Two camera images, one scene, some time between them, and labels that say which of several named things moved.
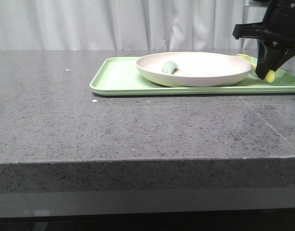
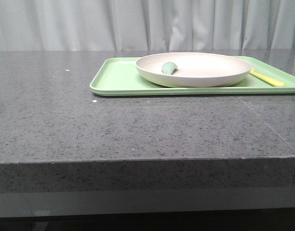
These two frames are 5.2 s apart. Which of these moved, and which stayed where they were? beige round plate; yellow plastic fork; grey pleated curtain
Moved: yellow plastic fork
Stayed: beige round plate; grey pleated curtain
